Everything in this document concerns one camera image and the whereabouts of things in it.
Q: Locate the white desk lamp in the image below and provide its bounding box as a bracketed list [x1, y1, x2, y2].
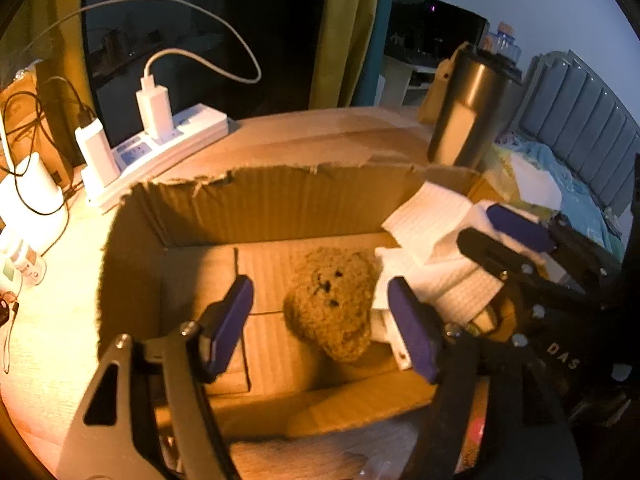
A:
[0, 110, 68, 256]

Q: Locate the cardboard box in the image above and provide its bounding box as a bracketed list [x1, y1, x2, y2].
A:
[97, 162, 501, 446]

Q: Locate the dark window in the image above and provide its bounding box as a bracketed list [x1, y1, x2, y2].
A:
[82, 0, 331, 121]

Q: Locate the brown paper bag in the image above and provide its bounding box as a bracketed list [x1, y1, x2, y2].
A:
[0, 57, 96, 186]

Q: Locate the white power strip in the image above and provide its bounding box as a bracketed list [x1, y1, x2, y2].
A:
[82, 103, 229, 211]

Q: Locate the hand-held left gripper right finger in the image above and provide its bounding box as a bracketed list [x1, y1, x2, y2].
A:
[387, 276, 583, 480]

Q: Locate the blue blanket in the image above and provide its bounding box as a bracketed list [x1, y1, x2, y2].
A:
[495, 135, 626, 251]

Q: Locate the white charger with black cable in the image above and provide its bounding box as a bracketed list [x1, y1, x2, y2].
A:
[75, 120, 121, 188]

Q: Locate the steel tumbler with black lid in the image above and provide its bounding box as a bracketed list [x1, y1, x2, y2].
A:
[427, 42, 523, 168]

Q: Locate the yellow curtain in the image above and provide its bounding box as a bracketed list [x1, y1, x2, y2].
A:
[308, 0, 386, 109]
[0, 0, 96, 126]

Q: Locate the white towel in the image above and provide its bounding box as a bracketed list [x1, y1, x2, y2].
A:
[372, 182, 541, 371]

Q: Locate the large black monitor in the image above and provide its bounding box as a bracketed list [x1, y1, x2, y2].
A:
[390, 0, 491, 61]

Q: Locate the clear water bottle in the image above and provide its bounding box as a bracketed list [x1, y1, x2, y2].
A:
[482, 20, 522, 61]

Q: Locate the white side desk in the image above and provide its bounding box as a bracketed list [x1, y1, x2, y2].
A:
[382, 55, 441, 106]

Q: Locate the teal curtain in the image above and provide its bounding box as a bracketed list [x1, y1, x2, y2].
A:
[350, 0, 416, 108]

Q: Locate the grey padded headboard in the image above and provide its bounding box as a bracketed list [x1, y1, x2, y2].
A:
[517, 50, 640, 216]

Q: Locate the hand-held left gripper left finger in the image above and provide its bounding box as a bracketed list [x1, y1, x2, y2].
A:
[57, 274, 256, 480]

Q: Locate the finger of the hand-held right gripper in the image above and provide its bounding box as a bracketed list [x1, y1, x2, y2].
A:
[456, 227, 556, 323]
[486, 203, 621, 306]

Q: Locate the white cable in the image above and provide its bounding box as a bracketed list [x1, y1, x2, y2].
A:
[15, 0, 263, 86]

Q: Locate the yellow tissue pack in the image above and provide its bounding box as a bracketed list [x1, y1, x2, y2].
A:
[482, 152, 563, 211]

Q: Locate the black cable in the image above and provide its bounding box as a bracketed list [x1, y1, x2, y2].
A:
[0, 77, 98, 216]

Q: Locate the small labelled bottle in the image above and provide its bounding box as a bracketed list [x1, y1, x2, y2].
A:
[0, 237, 47, 288]

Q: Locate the brown plush bear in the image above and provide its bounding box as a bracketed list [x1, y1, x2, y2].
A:
[282, 247, 383, 365]

